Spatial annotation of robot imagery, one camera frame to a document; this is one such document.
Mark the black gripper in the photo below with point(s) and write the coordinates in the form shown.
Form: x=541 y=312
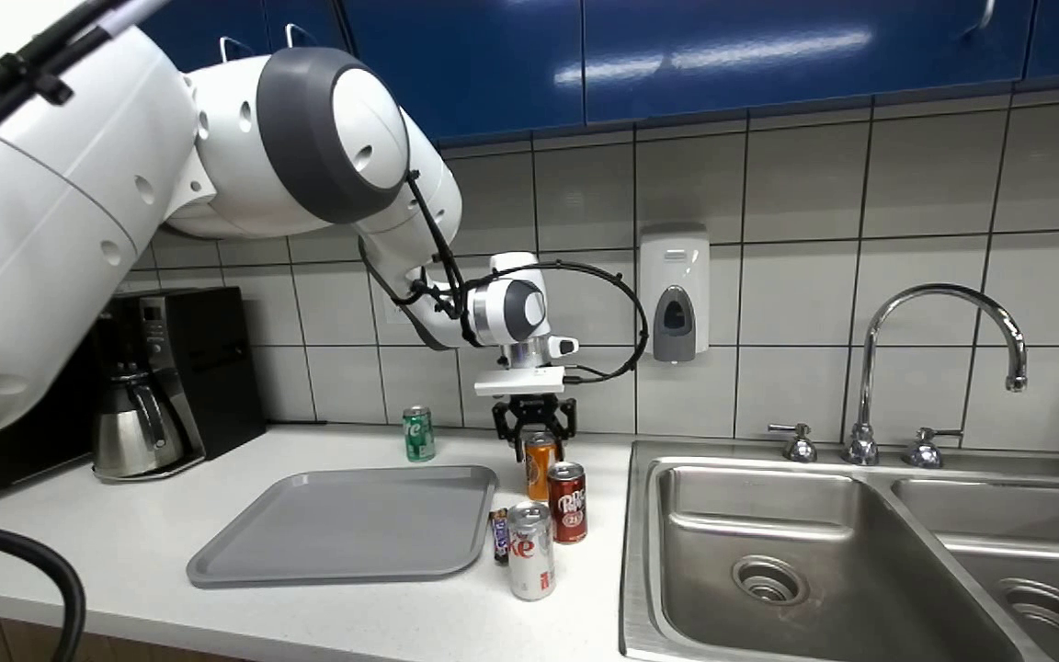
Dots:
x=535 y=413

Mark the black microwave oven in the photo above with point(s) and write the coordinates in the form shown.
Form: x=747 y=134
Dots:
x=63 y=436

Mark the dark red soda can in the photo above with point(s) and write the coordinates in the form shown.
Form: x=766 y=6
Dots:
x=566 y=505

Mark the silver diet soda can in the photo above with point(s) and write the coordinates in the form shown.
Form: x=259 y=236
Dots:
x=531 y=558

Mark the orange soda can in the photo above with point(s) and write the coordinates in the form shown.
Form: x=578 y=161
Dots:
x=536 y=465

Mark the stainless steel double sink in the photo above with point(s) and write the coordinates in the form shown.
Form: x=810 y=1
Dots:
x=800 y=576

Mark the chrome faucet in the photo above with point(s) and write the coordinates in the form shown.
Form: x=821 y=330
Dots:
x=935 y=291

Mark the black steel coffee maker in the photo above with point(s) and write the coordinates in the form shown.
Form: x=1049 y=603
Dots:
x=212 y=355

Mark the white wall soap dispenser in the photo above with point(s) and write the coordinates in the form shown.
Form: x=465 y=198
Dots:
x=672 y=295

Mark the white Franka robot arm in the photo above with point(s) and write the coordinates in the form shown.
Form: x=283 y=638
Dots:
x=63 y=245

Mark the green soda can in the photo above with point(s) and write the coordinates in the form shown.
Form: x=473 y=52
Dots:
x=419 y=436

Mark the glossy blue upper cabinets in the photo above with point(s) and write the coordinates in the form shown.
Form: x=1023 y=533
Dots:
x=625 y=60

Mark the wooden base cabinet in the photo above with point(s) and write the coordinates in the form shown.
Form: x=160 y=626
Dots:
x=0 y=641

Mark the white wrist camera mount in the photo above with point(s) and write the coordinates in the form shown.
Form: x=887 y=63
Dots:
x=519 y=383

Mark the grey plastic tray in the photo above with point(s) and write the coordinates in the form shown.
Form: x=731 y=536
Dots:
x=346 y=527

